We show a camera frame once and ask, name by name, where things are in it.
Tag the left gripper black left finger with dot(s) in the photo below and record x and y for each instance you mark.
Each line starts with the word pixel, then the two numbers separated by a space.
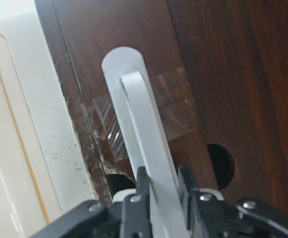
pixel 135 222

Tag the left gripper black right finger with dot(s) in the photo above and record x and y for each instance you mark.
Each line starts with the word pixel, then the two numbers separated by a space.
pixel 205 216

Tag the white drawer handle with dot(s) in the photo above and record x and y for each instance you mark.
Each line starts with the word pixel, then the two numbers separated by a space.
pixel 144 138

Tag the clear adhesive tape patch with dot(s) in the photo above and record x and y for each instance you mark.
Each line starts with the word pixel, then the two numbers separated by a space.
pixel 175 104

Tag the dark wooden cabinet frame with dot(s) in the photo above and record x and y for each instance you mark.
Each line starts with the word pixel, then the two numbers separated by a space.
pixel 236 56

